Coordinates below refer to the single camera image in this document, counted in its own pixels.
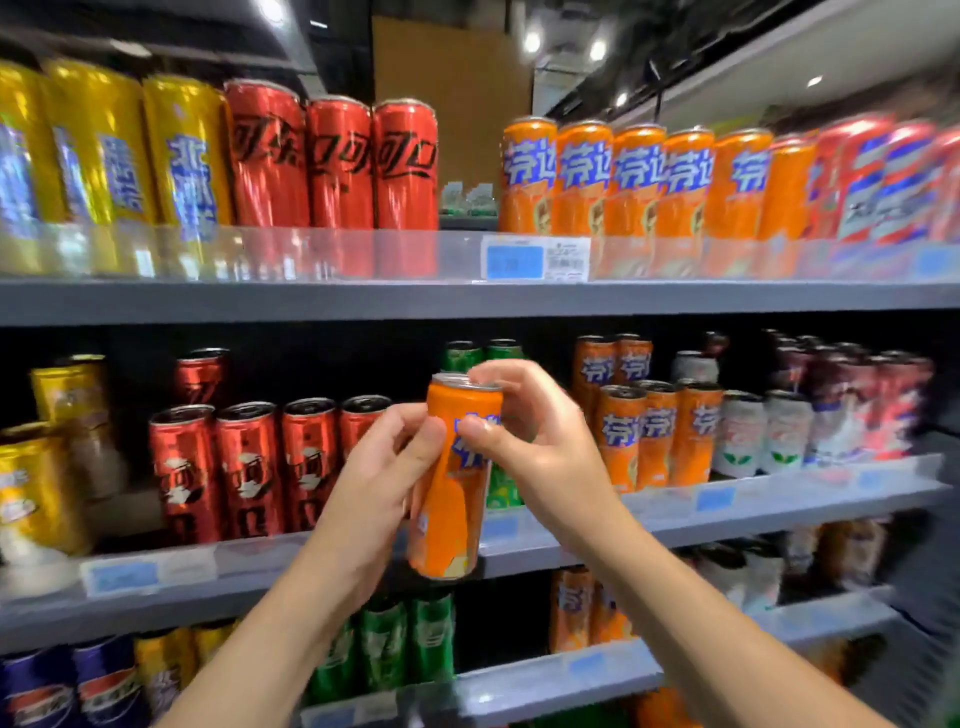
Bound person's left hand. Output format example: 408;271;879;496
303;402;449;601

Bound person's right hand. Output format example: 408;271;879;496
457;359;639;560

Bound orange soda can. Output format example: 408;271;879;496
572;335;618;436
549;566;596;654
669;380;725;487
407;372;505;583
614;333;655;385
551;119;615;275
603;123;667;279
498;116;559;235
596;384;649;495
590;581;635;646
703;128;775;279
755;134;819;279
635;380;680;490
654;127;716;279

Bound red soda can figure print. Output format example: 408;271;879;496
215;401;286;540
281;397;340;532
338;394;394;463
147;404;224;547

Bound slim yellow soda can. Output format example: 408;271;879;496
193;618;240;669
134;628;198;721

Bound grey metal shelf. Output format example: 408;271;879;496
0;224;960;728

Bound row of red-white-blue cans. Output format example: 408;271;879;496
764;328;937;466

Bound blue soda can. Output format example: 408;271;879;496
0;646;82;728
72;635;148;728

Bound row of yellow cans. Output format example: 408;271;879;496
0;56;235;279

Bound person's right forearm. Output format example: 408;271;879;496
577;517;890;728

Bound person's left forearm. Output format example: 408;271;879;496
153;547;376;728

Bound green drink multipack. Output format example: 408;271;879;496
524;701;635;728

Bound orange drink multipack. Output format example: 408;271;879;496
806;637;886;688
633;686;706;728

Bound row of clear water bottles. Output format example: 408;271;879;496
440;179;500;220

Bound brown wooden panel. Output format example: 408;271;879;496
372;16;534;189

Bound row of ceiling spotlights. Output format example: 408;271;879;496
254;0;826;110

